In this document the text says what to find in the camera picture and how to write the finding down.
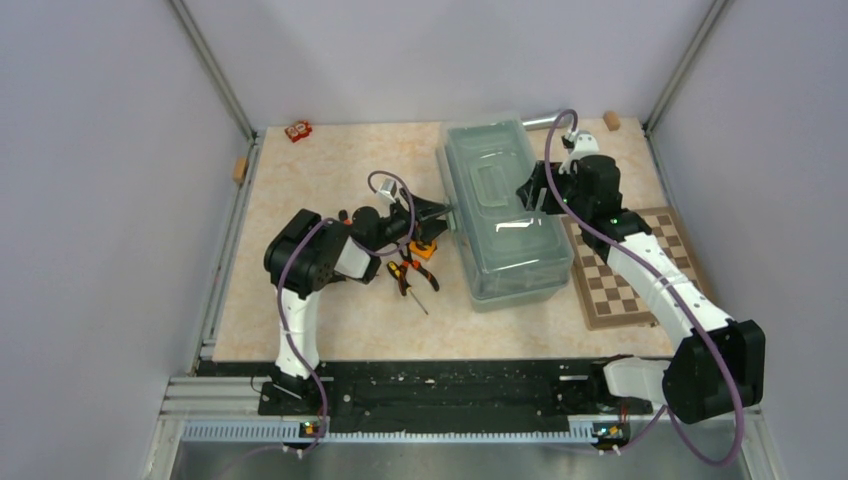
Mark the orange tape measure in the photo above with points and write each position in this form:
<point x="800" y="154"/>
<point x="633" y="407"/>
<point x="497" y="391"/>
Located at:
<point x="423" y="250"/>

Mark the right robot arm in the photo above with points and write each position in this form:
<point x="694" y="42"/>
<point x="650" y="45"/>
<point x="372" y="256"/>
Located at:
<point x="718" y="362"/>

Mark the wooden block back right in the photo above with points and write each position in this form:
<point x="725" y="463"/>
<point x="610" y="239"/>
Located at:
<point x="611" y="120"/>

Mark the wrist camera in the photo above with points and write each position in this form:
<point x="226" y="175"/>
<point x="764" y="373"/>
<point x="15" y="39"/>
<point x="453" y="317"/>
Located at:
<point x="387" y="192"/>
<point x="580" y="144"/>

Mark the translucent green plastic toolbox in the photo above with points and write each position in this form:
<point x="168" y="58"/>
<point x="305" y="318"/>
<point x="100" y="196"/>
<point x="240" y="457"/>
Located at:
<point x="510" y="256"/>

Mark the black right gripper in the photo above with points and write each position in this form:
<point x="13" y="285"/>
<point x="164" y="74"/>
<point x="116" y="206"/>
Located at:
<point x="529" y="192"/>

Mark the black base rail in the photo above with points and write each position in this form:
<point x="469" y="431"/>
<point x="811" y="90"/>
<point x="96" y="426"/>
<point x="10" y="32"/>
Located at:
<point x="438" y="396"/>

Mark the wooden block left rail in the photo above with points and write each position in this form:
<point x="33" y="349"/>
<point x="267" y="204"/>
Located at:
<point x="240" y="170"/>

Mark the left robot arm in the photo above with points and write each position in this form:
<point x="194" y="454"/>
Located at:
<point x="313" y="251"/>

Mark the black yellow screwdriver near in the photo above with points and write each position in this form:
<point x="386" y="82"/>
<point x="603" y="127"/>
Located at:
<point x="413" y="295"/>

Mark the red owl toy block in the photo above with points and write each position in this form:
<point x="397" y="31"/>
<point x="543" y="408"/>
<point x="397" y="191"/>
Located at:
<point x="298" y="131"/>

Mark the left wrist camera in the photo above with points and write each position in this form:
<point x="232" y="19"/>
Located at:
<point x="387" y="192"/>

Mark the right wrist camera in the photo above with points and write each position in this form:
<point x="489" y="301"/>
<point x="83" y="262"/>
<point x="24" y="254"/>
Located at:
<point x="580" y="144"/>

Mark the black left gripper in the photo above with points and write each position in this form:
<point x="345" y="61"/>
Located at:
<point x="425" y="225"/>

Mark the silver metal cylinder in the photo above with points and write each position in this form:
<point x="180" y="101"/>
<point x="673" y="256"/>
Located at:
<point x="539" y="122"/>

